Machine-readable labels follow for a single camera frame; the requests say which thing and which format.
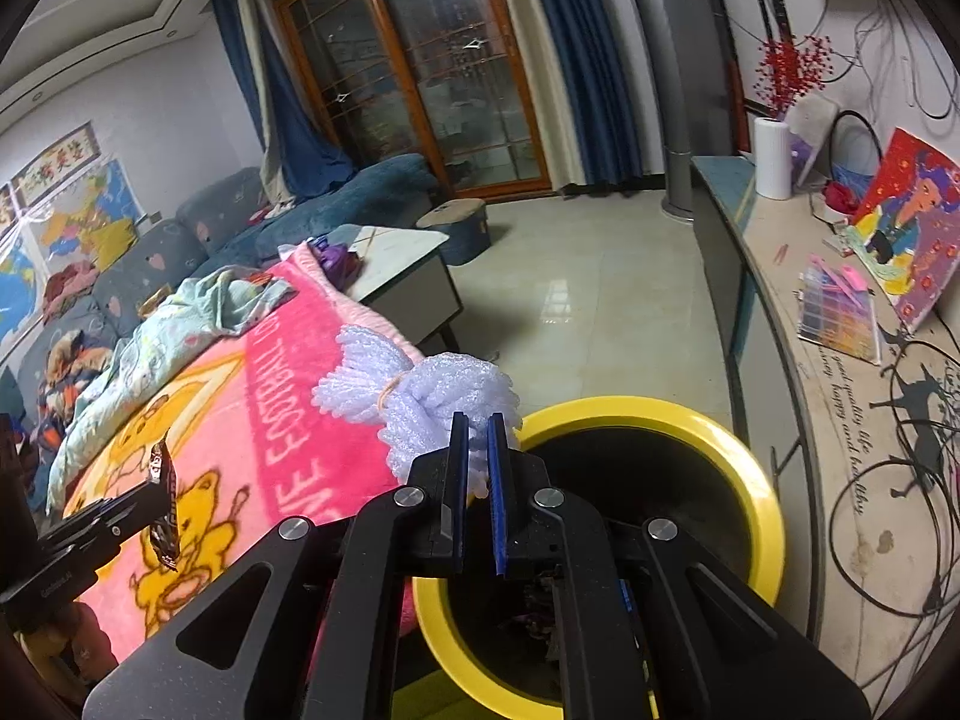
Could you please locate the white picture frame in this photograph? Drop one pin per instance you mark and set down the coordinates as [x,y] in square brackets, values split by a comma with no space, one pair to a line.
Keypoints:
[814,127]

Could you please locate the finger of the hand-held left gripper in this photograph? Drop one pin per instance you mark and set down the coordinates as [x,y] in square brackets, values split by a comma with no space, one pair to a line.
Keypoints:
[127,536]
[120,510]

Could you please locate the television cabinet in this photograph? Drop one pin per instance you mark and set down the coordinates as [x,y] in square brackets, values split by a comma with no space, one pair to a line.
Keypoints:
[787,300]

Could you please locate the colourful portrait painting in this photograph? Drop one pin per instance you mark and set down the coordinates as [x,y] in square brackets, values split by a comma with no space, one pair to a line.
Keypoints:
[915,240]

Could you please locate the dark snack packet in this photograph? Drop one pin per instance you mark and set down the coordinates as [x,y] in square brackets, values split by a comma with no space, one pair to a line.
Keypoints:
[166,517]

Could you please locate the brown packet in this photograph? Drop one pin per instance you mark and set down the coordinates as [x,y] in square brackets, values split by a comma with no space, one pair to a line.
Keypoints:
[157,301]

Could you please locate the pink printed blanket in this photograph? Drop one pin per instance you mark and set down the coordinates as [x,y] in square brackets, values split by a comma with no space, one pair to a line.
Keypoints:
[300,390]

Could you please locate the world map poster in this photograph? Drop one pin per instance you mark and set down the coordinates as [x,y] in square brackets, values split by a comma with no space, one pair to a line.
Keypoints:
[15,292]

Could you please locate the orange printed garment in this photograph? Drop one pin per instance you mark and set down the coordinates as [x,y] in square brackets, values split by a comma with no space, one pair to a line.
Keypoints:
[75,382]

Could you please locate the pile of pink clothes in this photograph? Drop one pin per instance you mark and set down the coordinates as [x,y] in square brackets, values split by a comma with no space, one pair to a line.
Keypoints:
[71,289]

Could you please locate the yellow cloth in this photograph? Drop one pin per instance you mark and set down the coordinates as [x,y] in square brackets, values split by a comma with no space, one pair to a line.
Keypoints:
[109,244]

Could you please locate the yellow waste bin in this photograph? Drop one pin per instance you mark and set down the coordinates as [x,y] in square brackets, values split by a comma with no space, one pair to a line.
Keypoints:
[720,457]

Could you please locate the white-topped coffee table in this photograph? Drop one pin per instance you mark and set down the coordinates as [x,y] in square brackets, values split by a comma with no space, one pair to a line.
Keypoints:
[405,247]

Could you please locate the colourful bead box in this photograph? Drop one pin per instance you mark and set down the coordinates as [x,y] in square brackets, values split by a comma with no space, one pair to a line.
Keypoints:
[840,322]

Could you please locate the blue curtain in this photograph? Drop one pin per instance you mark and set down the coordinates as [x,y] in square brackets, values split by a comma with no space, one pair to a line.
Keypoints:
[292,127]
[592,52]

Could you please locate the purple bag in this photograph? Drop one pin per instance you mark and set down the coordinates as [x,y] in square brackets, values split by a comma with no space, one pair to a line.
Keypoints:
[337,262]

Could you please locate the light blue printed quilt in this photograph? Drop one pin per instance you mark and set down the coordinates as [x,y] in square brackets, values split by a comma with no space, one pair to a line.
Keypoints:
[150,345]

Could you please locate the calligraphy wall poster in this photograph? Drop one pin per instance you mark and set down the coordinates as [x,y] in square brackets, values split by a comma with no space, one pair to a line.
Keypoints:
[56,161]

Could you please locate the person's left hand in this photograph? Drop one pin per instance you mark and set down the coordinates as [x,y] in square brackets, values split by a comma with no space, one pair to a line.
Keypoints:
[71,645]

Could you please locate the yellow country map poster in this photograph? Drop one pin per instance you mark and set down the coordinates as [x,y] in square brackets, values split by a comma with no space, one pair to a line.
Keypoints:
[82,217]

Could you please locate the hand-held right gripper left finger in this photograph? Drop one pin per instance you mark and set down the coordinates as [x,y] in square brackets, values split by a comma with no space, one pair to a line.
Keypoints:
[459,495]

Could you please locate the white foam net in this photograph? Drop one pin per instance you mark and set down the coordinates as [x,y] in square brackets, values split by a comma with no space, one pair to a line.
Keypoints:
[427,397]

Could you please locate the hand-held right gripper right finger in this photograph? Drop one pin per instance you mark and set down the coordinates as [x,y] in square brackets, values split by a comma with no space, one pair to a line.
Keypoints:
[496,499]

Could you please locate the blue sofa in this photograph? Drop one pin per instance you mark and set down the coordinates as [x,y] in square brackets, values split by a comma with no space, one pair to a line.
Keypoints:
[225,210]

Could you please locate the dark cloth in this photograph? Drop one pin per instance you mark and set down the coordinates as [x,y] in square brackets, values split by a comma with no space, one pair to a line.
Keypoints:
[16,480]

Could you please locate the lime green object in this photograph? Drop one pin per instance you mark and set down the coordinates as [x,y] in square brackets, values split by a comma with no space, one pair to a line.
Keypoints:
[435,697]

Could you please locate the white vase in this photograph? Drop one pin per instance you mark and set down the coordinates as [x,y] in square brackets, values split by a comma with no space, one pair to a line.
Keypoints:
[772,157]

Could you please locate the wooden sliding glass door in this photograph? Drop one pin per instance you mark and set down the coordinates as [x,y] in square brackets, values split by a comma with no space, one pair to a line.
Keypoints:
[420,67]

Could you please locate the grey tower air conditioner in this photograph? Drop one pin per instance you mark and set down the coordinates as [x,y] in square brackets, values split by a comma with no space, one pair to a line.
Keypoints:
[660,90]

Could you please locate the red berry branches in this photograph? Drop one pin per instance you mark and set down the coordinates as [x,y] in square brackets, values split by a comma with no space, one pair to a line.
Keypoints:
[787,71]

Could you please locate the small grey footstool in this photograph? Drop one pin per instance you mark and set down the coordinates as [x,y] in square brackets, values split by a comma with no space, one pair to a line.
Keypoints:
[457,214]

